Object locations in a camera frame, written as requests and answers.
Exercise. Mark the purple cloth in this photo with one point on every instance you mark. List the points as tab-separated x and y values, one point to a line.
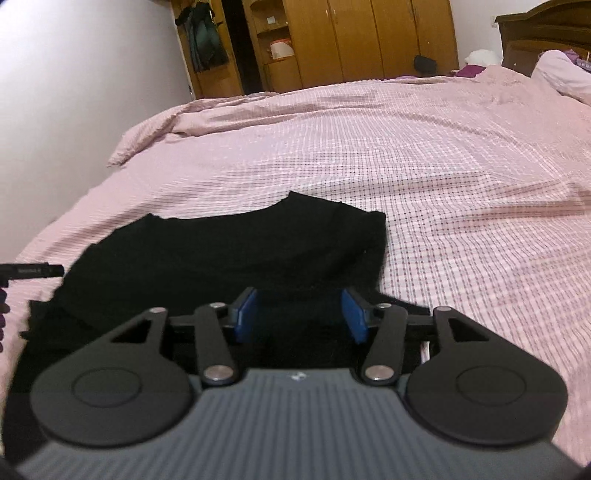
471	71

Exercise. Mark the black button-up sweater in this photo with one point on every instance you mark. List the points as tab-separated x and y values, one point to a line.
231	249

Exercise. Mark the black bag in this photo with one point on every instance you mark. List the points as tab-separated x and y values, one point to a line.
425	64

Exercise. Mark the purple ruffled pillow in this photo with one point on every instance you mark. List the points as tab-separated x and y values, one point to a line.
581	60

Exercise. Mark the dark hanging jacket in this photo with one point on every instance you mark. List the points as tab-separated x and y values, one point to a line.
205	39

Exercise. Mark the white plush toy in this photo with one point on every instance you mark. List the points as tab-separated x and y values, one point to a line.
482	57

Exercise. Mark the pink checked blanket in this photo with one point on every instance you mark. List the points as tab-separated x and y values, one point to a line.
438	161

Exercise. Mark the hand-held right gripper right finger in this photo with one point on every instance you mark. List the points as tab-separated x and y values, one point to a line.
353	318

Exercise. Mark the dark wooden headboard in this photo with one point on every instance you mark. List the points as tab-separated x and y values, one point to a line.
531	32

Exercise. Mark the wooden wardrobe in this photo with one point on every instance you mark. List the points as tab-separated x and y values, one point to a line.
360	39

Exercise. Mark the person's left hand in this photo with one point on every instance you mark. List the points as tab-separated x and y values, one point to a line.
2	308

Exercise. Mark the pink and white container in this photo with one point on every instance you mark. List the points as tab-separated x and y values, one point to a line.
283	50

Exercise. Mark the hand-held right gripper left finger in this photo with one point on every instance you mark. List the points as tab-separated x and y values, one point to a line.
244	318

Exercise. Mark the wooden coat rack panel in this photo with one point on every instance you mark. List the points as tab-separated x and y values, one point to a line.
233	78

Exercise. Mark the white pillow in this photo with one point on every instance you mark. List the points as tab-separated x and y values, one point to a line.
561	76

